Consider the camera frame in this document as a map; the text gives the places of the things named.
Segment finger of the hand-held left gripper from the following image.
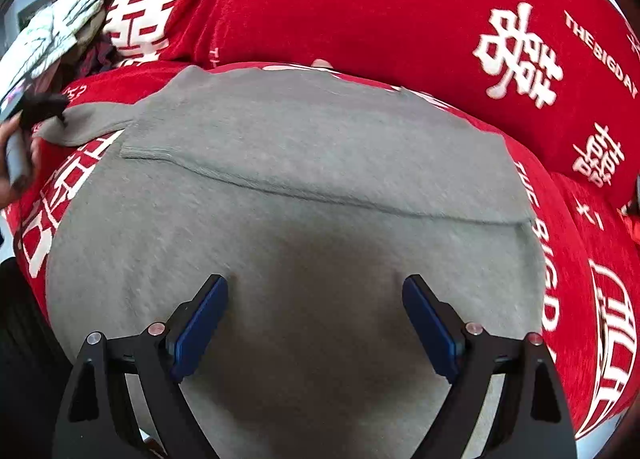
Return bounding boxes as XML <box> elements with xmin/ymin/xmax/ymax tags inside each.
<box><xmin>20</xmin><ymin>91</ymin><xmax>68</xmax><ymax>132</ymax></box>

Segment person's left hand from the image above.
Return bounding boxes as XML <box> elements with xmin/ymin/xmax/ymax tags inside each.
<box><xmin>0</xmin><ymin>111</ymin><xmax>45</xmax><ymax>204</ymax></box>

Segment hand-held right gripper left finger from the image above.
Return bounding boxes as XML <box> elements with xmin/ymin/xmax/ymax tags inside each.
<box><xmin>52</xmin><ymin>275</ymin><xmax>229</xmax><ymax>459</ymax></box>

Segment dark plaid cloth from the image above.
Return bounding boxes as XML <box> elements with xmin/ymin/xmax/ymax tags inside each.
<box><xmin>75</xmin><ymin>36</ymin><xmax>121</xmax><ymax>77</ymax></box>

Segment person's dark ribbed pants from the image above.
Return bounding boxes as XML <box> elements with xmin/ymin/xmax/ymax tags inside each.
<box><xmin>0</xmin><ymin>259</ymin><xmax>76</xmax><ymax>459</ymax></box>

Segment red printed blanket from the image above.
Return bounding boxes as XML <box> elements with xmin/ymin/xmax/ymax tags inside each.
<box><xmin>0</xmin><ymin>0</ymin><xmax>640</xmax><ymax>442</ymax></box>

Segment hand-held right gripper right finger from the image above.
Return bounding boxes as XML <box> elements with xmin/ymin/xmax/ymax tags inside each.
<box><xmin>402</xmin><ymin>275</ymin><xmax>578</xmax><ymax>459</ymax></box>

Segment grey knit garment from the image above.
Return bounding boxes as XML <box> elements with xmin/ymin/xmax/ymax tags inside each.
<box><xmin>35</xmin><ymin>66</ymin><xmax>548</xmax><ymax>459</ymax></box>

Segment tan cloth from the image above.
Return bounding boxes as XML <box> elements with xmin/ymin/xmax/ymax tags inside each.
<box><xmin>75</xmin><ymin>9</ymin><xmax>108</xmax><ymax>47</ymax></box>

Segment light patterned cloth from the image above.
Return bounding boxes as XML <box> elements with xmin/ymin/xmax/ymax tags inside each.
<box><xmin>0</xmin><ymin>0</ymin><xmax>121</xmax><ymax>104</ymax></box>

